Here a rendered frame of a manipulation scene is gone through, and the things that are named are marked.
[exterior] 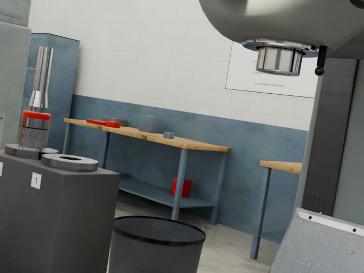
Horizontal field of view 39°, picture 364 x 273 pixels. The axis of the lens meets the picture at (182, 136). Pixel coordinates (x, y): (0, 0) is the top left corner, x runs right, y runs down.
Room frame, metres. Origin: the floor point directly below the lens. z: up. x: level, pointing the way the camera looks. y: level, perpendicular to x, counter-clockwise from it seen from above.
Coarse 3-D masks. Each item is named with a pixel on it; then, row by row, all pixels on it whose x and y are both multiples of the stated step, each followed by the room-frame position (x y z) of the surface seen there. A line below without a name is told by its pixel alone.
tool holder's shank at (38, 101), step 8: (40, 48) 0.88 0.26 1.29; (48, 48) 0.88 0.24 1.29; (40, 56) 0.88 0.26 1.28; (48, 56) 0.88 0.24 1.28; (40, 64) 0.88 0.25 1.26; (48, 64) 0.88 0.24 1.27; (40, 72) 0.88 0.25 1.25; (48, 72) 0.88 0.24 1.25; (40, 80) 0.88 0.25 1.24; (48, 80) 0.89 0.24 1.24; (40, 88) 0.88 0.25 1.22; (32, 96) 0.88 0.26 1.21; (40, 96) 0.88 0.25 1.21; (32, 104) 0.87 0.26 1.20; (40, 104) 0.88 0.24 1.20; (40, 112) 0.88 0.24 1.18
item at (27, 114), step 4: (24, 112) 0.87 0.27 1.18; (28, 112) 0.87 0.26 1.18; (32, 112) 0.87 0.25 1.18; (24, 116) 0.87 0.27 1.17; (28, 116) 0.87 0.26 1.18; (32, 116) 0.87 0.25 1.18; (36, 116) 0.87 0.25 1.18; (40, 116) 0.87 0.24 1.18; (44, 116) 0.87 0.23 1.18; (48, 116) 0.88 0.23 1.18
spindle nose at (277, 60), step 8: (264, 48) 0.55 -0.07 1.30; (272, 48) 0.54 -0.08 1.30; (280, 48) 0.54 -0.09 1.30; (264, 56) 0.55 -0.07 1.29; (272, 56) 0.54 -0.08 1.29; (280, 56) 0.54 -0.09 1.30; (288, 56) 0.54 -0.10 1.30; (296, 56) 0.55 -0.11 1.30; (256, 64) 0.56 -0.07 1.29; (264, 64) 0.55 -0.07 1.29; (272, 64) 0.54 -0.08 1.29; (280, 64) 0.54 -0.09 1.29; (288, 64) 0.54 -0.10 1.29; (296, 64) 0.55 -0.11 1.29; (264, 72) 0.58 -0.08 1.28; (272, 72) 0.58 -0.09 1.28; (280, 72) 0.58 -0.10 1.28; (288, 72) 0.54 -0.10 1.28; (296, 72) 0.55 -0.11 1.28
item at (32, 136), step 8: (24, 120) 0.87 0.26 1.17; (32, 120) 0.87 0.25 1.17; (40, 120) 0.87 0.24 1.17; (48, 120) 0.88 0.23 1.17; (24, 128) 0.87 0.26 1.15; (32, 128) 0.87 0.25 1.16; (40, 128) 0.87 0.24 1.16; (48, 128) 0.89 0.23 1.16; (24, 136) 0.87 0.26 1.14; (32, 136) 0.87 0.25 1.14; (40, 136) 0.87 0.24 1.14; (24, 144) 0.87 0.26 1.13; (32, 144) 0.87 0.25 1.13; (40, 144) 0.87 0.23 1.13
